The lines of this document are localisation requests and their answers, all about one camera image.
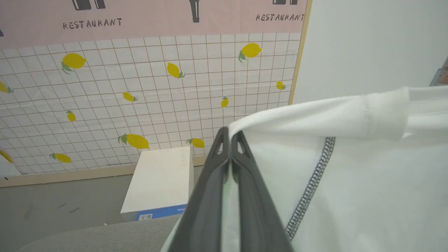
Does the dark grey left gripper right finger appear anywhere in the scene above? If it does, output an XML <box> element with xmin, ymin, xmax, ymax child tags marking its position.
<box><xmin>230</xmin><ymin>130</ymin><xmax>295</xmax><ymax>252</ymax></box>

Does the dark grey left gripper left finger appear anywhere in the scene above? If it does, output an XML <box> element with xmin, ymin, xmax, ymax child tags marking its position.
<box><xmin>167</xmin><ymin>127</ymin><xmax>230</xmax><ymax>252</ymax></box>

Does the white garment with black stitching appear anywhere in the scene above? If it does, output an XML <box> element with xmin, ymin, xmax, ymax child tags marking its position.
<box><xmin>161</xmin><ymin>86</ymin><xmax>448</xmax><ymax>252</ymax></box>

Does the white cardboard box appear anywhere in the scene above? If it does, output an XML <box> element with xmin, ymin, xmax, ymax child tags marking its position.
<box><xmin>120</xmin><ymin>147</ymin><xmax>194</xmax><ymax>222</ymax></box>

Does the grey fabric sofa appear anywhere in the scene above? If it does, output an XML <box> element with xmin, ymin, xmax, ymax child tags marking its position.
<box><xmin>16</xmin><ymin>213</ymin><xmax>183</xmax><ymax>252</ymax></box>

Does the lemon print partition panel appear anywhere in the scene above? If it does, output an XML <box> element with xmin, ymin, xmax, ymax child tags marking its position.
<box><xmin>0</xmin><ymin>0</ymin><xmax>313</xmax><ymax>188</ymax></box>

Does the grey metal frame piece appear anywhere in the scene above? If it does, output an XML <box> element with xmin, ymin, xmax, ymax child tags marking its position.
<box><xmin>429</xmin><ymin>56</ymin><xmax>448</xmax><ymax>87</ymax></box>

